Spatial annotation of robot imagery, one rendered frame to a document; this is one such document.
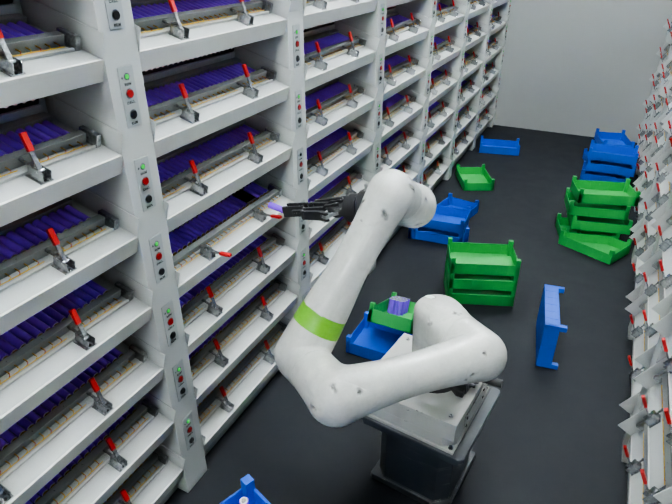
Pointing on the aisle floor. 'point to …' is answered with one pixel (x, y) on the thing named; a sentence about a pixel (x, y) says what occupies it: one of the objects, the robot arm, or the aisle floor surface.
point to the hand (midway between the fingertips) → (296, 209)
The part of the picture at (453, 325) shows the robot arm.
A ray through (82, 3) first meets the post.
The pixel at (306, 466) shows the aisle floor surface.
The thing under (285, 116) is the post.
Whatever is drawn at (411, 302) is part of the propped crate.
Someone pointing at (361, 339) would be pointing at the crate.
